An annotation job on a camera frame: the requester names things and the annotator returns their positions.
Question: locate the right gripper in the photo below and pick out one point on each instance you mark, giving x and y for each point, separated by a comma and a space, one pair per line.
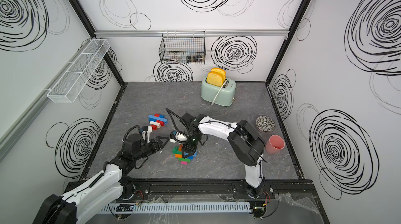
189, 149

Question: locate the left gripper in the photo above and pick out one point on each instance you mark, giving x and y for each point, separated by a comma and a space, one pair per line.
158, 143

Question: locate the green brick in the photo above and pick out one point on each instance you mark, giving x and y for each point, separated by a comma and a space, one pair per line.
184, 160
177, 150

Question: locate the white rectangular brick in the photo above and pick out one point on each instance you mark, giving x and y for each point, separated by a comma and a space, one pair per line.
155, 123

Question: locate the light blue long brick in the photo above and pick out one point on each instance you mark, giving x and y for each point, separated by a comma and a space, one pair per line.
153, 118

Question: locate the light blue vertical brick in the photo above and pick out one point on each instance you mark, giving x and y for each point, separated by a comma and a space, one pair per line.
193, 156

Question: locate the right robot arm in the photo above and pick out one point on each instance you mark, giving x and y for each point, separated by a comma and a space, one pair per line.
245, 141

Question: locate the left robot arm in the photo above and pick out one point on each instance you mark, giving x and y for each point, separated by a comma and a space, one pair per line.
83, 202

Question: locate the mint green toaster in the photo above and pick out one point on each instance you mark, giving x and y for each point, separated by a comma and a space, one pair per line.
222, 96

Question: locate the yellow toast slice front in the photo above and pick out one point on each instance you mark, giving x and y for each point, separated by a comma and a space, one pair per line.
215, 79

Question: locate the yellow toast slice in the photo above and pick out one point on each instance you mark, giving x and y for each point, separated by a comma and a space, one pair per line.
219, 71
215, 79

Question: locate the yellow toast slice back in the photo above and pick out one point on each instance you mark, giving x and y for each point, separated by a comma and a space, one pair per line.
219, 71

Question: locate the dark object in basket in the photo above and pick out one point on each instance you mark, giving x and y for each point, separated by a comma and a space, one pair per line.
195, 59

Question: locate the speckled plate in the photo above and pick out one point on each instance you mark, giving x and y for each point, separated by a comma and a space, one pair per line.
265, 124

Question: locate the pink cup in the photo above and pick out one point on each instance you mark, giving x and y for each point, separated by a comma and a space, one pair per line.
275, 144

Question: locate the black wire basket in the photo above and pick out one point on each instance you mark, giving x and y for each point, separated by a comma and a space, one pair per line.
176, 45

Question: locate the white cable duct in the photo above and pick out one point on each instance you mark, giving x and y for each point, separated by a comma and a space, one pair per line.
177, 208

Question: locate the white wire shelf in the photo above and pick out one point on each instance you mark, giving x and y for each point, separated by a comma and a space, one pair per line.
88, 69

